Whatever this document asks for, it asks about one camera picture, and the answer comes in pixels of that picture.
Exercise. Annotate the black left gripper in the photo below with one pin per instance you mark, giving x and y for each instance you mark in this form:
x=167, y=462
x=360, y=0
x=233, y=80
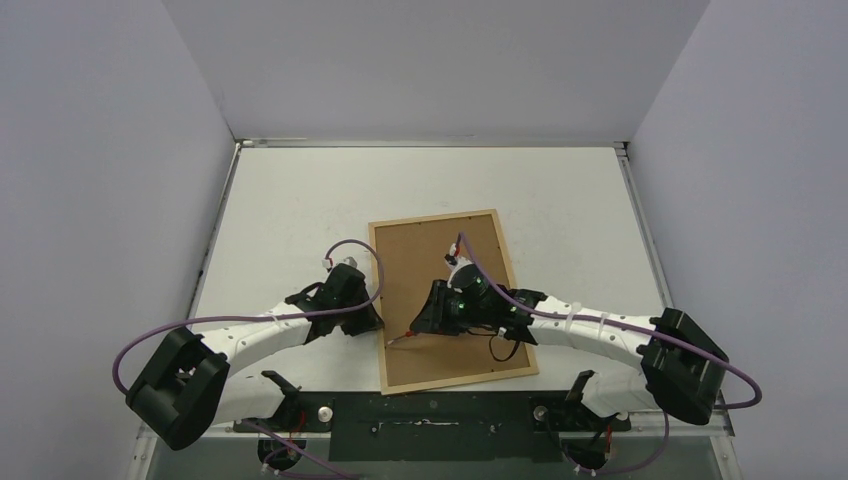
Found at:
x=369, y=321

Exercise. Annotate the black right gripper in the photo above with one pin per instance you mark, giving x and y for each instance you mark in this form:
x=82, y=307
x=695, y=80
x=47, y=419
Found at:
x=432, y=306

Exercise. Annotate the blue red screwdriver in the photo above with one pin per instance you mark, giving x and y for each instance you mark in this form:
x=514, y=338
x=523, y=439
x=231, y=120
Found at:
x=406, y=335

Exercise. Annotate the wooden picture frame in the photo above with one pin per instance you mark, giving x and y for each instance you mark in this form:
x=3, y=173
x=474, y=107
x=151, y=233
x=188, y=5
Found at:
x=411, y=251

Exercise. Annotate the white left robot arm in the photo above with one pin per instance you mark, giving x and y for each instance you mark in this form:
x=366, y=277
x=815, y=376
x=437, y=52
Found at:
x=196, y=380

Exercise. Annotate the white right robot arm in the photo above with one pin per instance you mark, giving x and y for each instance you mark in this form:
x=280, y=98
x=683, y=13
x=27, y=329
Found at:
x=672, y=364

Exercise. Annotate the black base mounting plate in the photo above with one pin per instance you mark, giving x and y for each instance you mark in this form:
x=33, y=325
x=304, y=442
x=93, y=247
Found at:
x=429, y=443

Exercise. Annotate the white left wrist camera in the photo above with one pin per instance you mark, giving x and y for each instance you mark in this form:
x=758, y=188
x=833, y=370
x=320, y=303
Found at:
x=350, y=261

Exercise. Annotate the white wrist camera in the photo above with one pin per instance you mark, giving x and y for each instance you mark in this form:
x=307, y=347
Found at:
x=350, y=261
x=453, y=257

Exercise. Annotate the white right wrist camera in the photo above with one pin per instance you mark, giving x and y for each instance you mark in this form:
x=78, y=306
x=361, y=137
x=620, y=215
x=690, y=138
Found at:
x=453, y=257

